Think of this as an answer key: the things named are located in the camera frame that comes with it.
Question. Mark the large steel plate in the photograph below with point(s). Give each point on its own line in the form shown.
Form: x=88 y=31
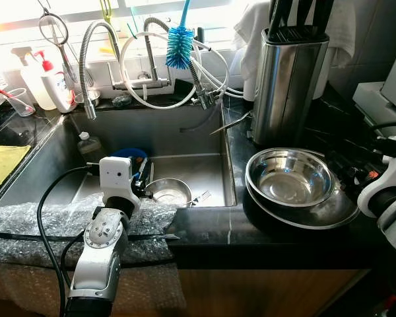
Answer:
x=336 y=214

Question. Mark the medium steel bowl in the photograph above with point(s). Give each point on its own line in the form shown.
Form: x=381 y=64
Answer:
x=290 y=181

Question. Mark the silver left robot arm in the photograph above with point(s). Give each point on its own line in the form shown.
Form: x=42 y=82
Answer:
x=99 y=261

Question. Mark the blue plastic bowl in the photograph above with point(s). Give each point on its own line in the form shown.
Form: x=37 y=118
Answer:
x=125 y=152

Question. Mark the small steel bowl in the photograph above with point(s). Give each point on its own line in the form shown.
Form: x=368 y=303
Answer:
x=168 y=193

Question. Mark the stainless steel sink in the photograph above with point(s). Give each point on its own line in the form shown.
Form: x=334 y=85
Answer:
x=185 y=139

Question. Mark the small clear bottle white cap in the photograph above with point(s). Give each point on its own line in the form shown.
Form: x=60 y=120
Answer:
x=89 y=148

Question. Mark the black frying pan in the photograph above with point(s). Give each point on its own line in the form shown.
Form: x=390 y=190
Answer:
x=270 y=221

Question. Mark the steel knife block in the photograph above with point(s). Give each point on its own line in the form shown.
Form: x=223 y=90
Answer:
x=287 y=92

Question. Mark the thin grey stick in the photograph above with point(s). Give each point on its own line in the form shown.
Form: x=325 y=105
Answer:
x=230 y=123

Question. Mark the chrome sink faucet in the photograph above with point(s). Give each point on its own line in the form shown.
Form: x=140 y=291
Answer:
x=150 y=63

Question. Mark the white soap bottle red pump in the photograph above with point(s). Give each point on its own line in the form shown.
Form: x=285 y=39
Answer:
x=58 y=92

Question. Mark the clear bubble wrap sheet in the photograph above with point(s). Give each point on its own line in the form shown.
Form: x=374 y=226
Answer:
x=20 y=221

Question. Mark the blue bottle brush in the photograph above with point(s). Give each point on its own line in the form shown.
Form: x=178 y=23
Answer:
x=179 y=47

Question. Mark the orange plastic object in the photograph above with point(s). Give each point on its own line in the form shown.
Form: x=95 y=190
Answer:
x=388 y=302

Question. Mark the thin white tubing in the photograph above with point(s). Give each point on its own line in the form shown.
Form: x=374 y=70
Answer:
x=226 y=66

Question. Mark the clear plastic cup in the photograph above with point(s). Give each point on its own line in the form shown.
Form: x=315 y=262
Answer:
x=21 y=104

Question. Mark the yellow cloth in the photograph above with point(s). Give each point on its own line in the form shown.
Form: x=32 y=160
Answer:
x=1 y=168

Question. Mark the wooden cabinet front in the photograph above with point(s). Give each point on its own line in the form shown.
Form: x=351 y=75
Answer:
x=264 y=290

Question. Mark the thin red stick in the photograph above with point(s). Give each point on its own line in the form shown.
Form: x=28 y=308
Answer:
x=0 y=88

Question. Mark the white hanging towel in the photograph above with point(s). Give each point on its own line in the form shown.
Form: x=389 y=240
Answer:
x=251 y=33

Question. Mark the yellow green hanging hook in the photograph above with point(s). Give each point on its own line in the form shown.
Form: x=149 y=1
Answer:
x=102 y=10

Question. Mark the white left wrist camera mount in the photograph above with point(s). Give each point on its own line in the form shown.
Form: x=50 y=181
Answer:
x=114 y=177

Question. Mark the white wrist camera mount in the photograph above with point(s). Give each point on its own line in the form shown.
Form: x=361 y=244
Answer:
x=114 y=177
x=389 y=178

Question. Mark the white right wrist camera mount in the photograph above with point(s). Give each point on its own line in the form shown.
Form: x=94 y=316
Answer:
x=389 y=178

